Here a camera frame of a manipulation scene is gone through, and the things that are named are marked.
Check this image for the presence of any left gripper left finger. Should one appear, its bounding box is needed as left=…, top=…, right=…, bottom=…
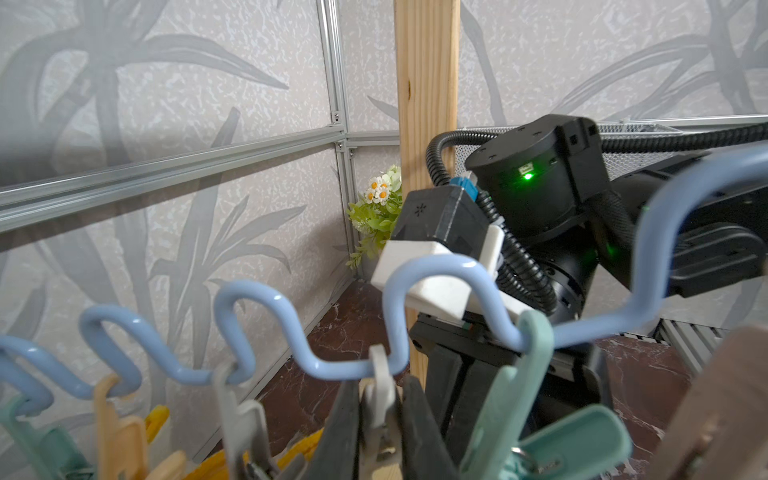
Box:
left=303, top=380, right=360, bottom=480

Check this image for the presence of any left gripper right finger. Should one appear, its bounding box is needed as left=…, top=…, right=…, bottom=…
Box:
left=400, top=375, right=460, bottom=480

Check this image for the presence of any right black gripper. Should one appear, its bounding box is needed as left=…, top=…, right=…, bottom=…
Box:
left=409, top=313, right=612, bottom=464

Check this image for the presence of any blue clip hanger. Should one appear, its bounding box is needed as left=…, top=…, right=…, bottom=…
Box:
left=0, top=141, right=768, bottom=480

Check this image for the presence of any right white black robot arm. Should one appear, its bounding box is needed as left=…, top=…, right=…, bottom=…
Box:
left=393, top=114, right=767, bottom=463

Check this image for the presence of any potted white flower plant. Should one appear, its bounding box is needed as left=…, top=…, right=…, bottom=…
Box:
left=347, top=165, right=403, bottom=268

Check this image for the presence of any wooden hanging rack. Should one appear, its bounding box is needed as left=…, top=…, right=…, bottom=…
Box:
left=392, top=0, right=462, bottom=391

